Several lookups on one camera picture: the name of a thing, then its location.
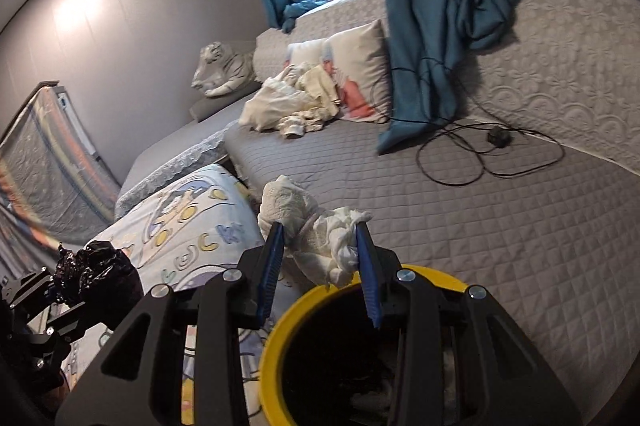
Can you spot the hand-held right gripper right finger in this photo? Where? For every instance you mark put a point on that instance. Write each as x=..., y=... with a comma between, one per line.
x=367, y=276

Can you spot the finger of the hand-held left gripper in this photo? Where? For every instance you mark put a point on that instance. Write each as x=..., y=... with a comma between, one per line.
x=30, y=288
x=70, y=318

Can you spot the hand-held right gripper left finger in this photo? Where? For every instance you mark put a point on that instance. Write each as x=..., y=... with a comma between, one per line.
x=270, y=266

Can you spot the black plastic bag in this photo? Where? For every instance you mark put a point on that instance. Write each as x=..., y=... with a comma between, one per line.
x=97, y=273

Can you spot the white tissue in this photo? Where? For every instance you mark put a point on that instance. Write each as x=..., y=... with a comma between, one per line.
x=310, y=231

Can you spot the yellow round bin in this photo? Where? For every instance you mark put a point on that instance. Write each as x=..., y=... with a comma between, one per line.
x=285, y=321

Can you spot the cartoon printed blanket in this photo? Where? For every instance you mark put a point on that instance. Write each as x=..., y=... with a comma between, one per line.
x=200, y=231

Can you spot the grey lace-edged sheet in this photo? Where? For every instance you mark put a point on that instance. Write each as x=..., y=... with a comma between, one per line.
x=175, y=155

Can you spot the cream cloth pile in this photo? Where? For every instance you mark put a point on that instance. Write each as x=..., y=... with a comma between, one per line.
x=280, y=100

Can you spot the black power adapter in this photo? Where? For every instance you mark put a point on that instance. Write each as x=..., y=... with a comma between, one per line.
x=499, y=136

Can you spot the white tiger plush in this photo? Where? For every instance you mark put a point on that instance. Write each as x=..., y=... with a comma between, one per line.
x=222, y=70

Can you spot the large baby-print pillow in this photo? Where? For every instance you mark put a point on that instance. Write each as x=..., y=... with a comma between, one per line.
x=360, y=65

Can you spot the small baby-print pillow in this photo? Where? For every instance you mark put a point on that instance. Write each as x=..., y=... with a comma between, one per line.
x=305, y=50

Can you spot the long blue curtain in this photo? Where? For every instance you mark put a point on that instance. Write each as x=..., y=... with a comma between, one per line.
x=440, y=5

